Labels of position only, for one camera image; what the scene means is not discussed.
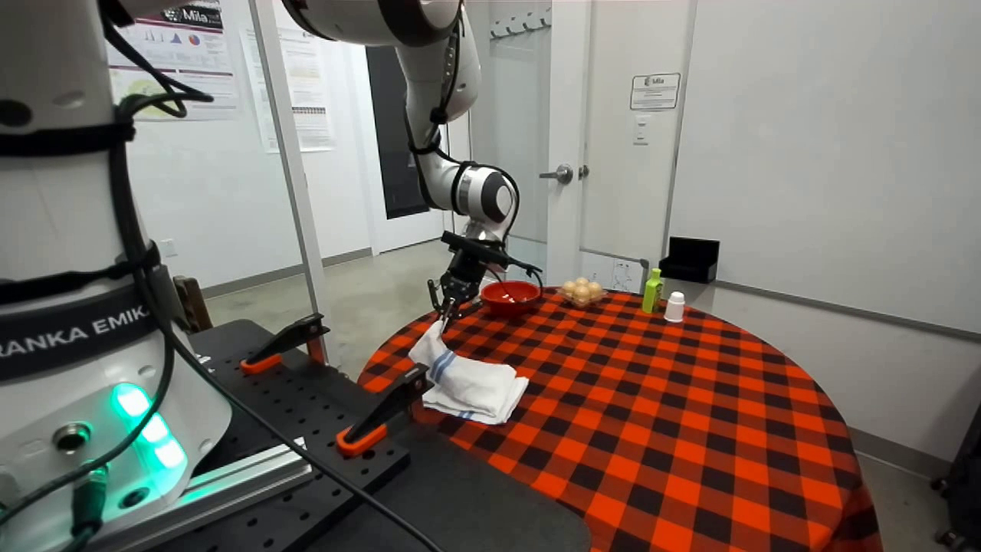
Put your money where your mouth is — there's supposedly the white wall paper sheet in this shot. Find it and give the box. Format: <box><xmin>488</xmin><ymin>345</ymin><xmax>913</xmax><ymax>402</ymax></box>
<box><xmin>280</xmin><ymin>27</ymin><xmax>340</xmax><ymax>151</ymax></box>

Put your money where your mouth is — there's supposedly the black clamp with orange handle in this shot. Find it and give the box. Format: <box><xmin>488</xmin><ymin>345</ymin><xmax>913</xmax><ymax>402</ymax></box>
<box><xmin>238</xmin><ymin>309</ymin><xmax>335</xmax><ymax>379</ymax></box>
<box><xmin>335</xmin><ymin>365</ymin><xmax>432</xmax><ymax>459</ymax></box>

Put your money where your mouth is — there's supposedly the wall poster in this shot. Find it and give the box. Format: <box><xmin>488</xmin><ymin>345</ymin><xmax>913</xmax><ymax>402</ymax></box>
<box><xmin>104</xmin><ymin>0</ymin><xmax>243</xmax><ymax>124</ymax></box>

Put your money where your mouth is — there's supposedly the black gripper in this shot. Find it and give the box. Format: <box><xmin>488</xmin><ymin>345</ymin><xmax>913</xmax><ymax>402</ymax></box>
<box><xmin>425</xmin><ymin>231</ymin><xmax>547</xmax><ymax>322</ymax></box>

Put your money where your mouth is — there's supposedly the black wall box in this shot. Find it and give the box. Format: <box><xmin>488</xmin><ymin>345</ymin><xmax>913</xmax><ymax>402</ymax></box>
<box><xmin>659</xmin><ymin>232</ymin><xmax>722</xmax><ymax>286</ymax></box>

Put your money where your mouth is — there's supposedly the green bottle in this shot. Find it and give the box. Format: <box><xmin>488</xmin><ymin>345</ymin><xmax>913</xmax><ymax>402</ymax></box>
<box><xmin>638</xmin><ymin>265</ymin><xmax>667</xmax><ymax>314</ymax></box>

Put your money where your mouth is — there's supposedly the white towel with blue stripes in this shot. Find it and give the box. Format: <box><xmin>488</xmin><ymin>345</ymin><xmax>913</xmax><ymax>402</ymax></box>
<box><xmin>404</xmin><ymin>314</ymin><xmax>534</xmax><ymax>430</ymax></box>

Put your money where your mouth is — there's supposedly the red black plaid tablecloth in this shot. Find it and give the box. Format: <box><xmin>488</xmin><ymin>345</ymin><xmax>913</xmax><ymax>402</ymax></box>
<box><xmin>354</xmin><ymin>286</ymin><xmax>885</xmax><ymax>552</ymax></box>

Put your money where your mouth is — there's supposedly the white printed wall sign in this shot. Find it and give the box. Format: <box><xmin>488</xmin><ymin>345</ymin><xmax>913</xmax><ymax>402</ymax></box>
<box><xmin>625</xmin><ymin>70</ymin><xmax>683</xmax><ymax>112</ymax></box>

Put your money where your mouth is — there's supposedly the black suitcase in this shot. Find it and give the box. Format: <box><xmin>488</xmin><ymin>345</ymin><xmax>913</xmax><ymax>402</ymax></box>
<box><xmin>929</xmin><ymin>407</ymin><xmax>981</xmax><ymax>552</ymax></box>

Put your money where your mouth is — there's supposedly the grey metal post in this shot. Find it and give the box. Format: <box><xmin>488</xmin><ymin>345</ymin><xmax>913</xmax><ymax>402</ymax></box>
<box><xmin>247</xmin><ymin>0</ymin><xmax>332</xmax><ymax>317</ymax></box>

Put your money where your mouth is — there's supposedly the red bowl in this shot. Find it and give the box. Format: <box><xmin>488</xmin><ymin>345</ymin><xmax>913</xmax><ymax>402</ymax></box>
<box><xmin>478</xmin><ymin>278</ymin><xmax>547</xmax><ymax>317</ymax></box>

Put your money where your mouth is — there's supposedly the wall coat hook rail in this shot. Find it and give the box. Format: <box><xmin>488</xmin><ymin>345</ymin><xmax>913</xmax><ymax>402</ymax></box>
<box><xmin>488</xmin><ymin>5</ymin><xmax>554</xmax><ymax>42</ymax></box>

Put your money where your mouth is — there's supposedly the black perforated robot platform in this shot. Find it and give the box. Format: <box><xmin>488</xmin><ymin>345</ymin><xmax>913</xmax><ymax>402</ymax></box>
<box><xmin>151</xmin><ymin>314</ymin><xmax>595</xmax><ymax>552</ymax></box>

